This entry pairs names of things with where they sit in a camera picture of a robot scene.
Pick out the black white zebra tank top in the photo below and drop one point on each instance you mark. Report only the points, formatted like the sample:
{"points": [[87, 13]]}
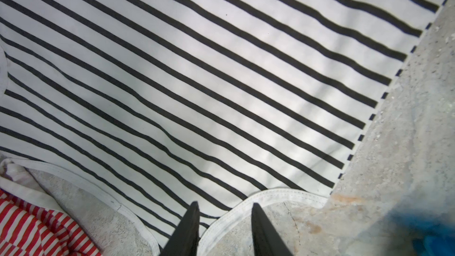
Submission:
{"points": [[152, 105]]}

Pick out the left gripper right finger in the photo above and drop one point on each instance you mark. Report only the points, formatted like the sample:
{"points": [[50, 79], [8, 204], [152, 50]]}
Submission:
{"points": [[266, 240]]}

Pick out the red white striped tank top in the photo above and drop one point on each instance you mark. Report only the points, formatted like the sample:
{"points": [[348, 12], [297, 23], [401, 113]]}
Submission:
{"points": [[33, 223]]}

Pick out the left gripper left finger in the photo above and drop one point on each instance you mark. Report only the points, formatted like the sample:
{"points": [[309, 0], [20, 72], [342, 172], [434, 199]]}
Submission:
{"points": [[185, 239]]}

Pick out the yellow blue snack cup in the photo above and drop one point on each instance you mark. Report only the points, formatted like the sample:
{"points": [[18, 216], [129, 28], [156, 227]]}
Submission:
{"points": [[435, 237]]}

